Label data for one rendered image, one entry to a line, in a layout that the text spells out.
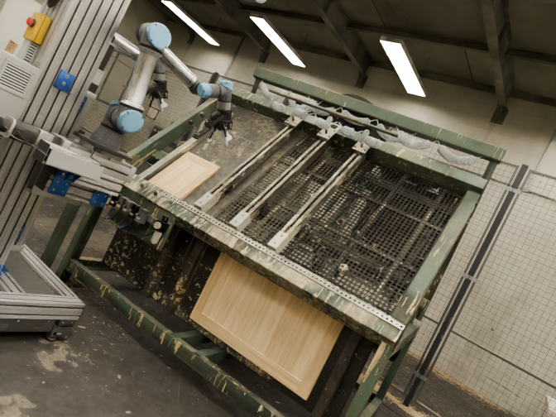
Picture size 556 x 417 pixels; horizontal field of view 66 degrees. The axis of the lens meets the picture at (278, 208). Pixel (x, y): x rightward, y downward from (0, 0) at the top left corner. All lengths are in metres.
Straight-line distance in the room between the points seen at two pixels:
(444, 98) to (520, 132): 1.32
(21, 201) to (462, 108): 6.63
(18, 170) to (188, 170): 1.12
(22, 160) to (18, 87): 0.36
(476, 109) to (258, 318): 5.82
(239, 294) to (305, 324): 0.46
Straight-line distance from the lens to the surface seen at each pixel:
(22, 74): 2.25
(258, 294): 2.66
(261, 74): 4.08
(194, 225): 2.62
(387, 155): 3.06
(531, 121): 7.54
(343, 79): 8.68
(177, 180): 3.00
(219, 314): 2.79
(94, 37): 2.43
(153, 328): 2.80
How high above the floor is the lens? 1.17
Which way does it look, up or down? 1 degrees down
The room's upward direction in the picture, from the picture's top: 26 degrees clockwise
